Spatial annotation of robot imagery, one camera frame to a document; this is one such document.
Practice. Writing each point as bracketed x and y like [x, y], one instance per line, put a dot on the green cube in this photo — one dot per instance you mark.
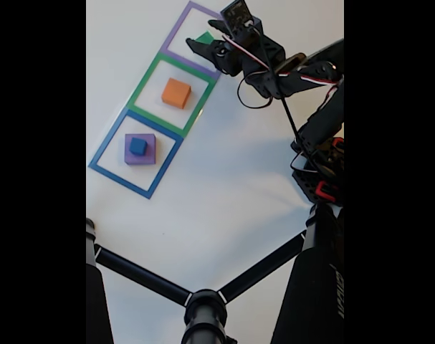
[204, 37]

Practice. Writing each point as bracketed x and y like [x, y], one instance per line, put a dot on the orange block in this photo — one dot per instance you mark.
[176, 93]

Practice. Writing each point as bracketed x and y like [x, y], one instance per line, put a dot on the small blue cube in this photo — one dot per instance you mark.
[137, 146]

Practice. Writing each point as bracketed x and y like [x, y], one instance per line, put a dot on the purple block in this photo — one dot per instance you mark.
[129, 154]

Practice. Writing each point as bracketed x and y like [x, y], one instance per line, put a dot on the red black table clamp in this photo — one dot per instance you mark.
[326, 191]

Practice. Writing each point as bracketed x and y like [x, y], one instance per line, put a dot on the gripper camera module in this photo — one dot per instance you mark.
[236, 16]

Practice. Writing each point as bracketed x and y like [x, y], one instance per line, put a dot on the purple square frame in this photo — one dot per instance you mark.
[174, 36]

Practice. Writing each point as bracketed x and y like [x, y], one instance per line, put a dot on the green square frame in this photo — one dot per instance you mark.
[142, 82]

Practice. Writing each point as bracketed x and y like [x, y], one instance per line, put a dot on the blue square frame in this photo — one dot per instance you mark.
[106, 143]

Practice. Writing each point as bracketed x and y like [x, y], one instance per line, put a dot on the black camera tripod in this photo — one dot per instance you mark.
[310, 286]

